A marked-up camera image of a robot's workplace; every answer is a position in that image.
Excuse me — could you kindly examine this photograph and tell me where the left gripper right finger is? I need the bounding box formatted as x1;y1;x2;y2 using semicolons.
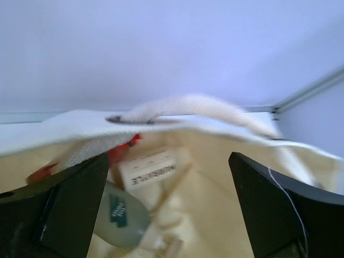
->
228;153;343;257

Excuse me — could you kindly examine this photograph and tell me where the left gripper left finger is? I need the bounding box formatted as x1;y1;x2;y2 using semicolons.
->
1;153;110;257

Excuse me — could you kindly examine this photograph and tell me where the grey green pump bottle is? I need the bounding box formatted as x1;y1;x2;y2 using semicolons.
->
94;182;151;248

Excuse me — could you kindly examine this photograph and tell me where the red liquid bottle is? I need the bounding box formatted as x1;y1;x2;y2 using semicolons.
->
26;134;142;184

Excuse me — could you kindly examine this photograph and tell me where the cream pump lotion bottle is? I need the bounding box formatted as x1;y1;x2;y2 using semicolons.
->
118;147;191;192

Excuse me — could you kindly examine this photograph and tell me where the cream canvas tote bag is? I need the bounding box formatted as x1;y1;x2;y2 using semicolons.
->
1;95;342;257

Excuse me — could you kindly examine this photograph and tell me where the right aluminium frame post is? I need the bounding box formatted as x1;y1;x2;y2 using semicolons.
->
271;66;343;114

